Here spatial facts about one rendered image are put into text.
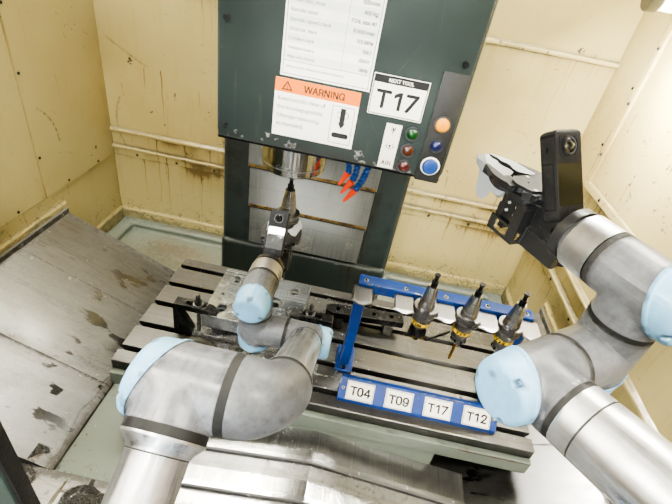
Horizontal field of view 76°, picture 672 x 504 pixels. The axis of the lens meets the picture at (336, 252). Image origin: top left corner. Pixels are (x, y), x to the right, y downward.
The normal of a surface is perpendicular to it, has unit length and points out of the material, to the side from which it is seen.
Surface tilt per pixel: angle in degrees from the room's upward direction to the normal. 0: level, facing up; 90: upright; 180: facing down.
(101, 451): 0
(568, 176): 57
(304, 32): 90
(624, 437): 26
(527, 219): 90
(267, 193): 90
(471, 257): 90
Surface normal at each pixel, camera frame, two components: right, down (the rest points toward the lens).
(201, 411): -0.06, 0.11
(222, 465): 0.02, -0.83
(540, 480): -0.25, -0.82
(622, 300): -0.89, 0.16
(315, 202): -0.13, 0.56
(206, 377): 0.09, -0.55
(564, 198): 0.36, 0.06
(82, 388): 0.54, -0.66
